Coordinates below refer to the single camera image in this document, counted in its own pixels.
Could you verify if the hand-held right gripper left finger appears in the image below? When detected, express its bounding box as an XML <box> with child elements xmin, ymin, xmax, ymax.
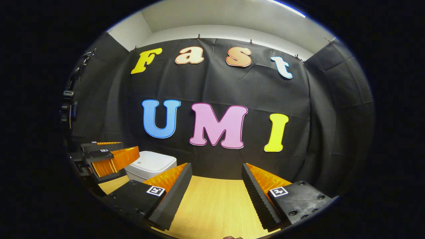
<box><xmin>101</xmin><ymin>163</ymin><xmax>193</xmax><ymax>231</ymax></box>

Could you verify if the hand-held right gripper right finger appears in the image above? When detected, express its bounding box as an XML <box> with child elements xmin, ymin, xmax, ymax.
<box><xmin>241</xmin><ymin>163</ymin><xmax>332</xmax><ymax>232</ymax></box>

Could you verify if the white desktop garbage bin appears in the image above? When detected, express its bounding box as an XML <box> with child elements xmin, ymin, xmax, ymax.
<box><xmin>125</xmin><ymin>151</ymin><xmax>177</xmax><ymax>182</ymax></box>

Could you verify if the wooden desktop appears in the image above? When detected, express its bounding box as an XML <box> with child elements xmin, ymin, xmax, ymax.
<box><xmin>98</xmin><ymin>174</ymin><xmax>283</xmax><ymax>239</ymax></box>

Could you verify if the black backdrop cloth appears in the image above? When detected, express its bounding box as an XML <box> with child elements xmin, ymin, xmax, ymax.
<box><xmin>63</xmin><ymin>32</ymin><xmax>376</xmax><ymax>199</ymax></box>

